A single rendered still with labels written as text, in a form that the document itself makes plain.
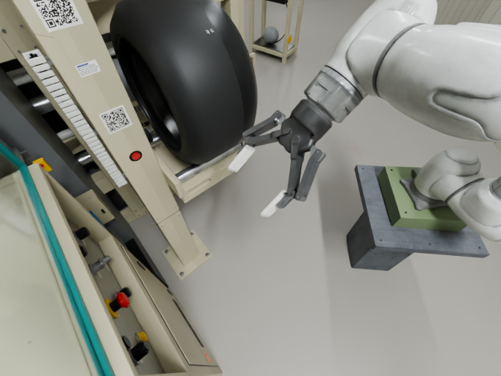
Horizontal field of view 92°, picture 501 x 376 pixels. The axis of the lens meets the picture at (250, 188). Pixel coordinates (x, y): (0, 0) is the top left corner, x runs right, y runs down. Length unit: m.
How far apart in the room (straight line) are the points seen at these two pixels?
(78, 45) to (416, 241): 1.42
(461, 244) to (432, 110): 1.18
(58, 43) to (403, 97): 0.71
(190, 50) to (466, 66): 0.61
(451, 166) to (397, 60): 0.87
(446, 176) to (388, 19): 0.88
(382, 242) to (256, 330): 0.91
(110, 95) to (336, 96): 0.63
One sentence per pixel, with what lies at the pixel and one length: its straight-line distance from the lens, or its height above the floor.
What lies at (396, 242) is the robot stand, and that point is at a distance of 1.33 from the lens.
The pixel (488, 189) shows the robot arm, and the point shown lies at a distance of 1.18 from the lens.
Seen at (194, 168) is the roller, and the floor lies 0.92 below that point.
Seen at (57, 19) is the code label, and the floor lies 1.49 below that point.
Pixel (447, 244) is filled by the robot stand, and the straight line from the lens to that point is 1.46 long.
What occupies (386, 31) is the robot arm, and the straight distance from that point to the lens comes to 0.44.
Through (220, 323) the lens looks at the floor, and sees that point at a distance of 1.72.
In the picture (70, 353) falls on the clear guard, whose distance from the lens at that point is 0.41.
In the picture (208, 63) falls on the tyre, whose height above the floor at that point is 1.36.
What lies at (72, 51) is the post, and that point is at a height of 1.42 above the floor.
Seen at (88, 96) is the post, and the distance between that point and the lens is 0.83.
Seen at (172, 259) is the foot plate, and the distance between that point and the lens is 1.88.
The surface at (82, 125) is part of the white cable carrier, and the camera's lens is 0.88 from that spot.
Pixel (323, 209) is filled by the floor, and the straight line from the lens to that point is 2.08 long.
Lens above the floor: 1.70
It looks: 54 degrees down
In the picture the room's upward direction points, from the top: straight up
